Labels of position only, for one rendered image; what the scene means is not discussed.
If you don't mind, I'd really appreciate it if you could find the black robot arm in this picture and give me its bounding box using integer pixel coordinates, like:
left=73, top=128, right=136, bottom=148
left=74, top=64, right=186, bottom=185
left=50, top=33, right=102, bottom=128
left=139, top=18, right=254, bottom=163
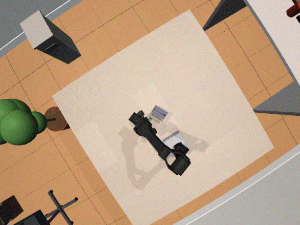
left=129, top=112, right=191, bottom=176

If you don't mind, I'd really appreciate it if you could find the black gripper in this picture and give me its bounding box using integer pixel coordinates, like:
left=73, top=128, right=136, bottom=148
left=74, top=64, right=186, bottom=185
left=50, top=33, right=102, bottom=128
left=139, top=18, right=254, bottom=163
left=137, top=110, right=157, bottom=134

